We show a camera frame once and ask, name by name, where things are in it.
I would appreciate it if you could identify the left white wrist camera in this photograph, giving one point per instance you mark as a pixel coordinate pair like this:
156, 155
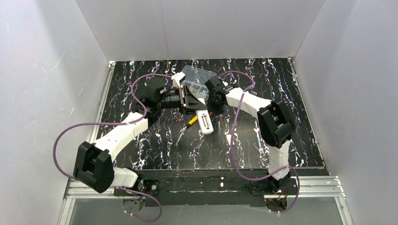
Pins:
178, 79

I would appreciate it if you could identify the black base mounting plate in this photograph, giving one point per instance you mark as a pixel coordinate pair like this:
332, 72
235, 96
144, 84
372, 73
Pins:
211, 187

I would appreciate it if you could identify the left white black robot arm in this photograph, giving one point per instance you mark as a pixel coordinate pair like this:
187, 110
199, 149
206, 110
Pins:
94, 164

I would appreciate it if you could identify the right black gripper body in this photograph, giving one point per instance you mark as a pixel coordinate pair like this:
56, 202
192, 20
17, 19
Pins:
212, 103

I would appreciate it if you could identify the white battery cover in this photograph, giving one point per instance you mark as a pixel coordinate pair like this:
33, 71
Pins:
229, 140

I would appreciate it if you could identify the yellow handled screwdriver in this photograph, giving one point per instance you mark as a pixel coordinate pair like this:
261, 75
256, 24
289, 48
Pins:
189, 124

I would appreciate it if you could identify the white remote control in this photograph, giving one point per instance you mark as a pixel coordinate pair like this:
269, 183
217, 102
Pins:
204, 121

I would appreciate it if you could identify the clear plastic parts organizer box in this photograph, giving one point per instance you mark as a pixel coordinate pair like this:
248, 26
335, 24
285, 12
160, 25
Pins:
195, 79

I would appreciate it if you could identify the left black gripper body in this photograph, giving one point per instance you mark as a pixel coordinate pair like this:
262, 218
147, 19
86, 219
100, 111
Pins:
185, 99

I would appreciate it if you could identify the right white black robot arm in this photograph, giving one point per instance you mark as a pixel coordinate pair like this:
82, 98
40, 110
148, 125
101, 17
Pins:
274, 120

